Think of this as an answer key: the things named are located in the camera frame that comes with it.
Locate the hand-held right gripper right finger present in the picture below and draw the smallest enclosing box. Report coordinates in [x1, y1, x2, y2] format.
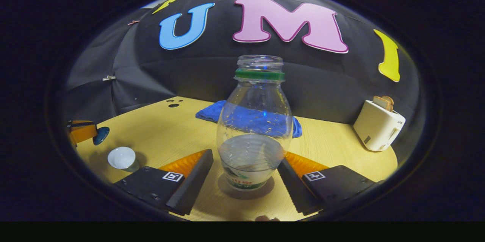
[278, 151, 379, 216]

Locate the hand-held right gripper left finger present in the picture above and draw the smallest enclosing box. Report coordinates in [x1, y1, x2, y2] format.
[114, 149, 214, 217]

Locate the dark teacup white inside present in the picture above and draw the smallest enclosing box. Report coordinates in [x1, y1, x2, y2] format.
[107, 146, 140, 172]

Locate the clear plastic water bottle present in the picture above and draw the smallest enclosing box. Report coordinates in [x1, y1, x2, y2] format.
[216, 55, 293, 191]

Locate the blue towel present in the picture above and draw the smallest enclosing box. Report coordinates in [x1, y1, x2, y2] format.
[196, 100, 302, 138]

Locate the white toaster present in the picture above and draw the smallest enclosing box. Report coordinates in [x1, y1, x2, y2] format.
[353, 100, 406, 151]

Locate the black backdrop cloth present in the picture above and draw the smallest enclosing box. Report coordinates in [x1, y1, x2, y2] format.
[64, 0, 421, 155]

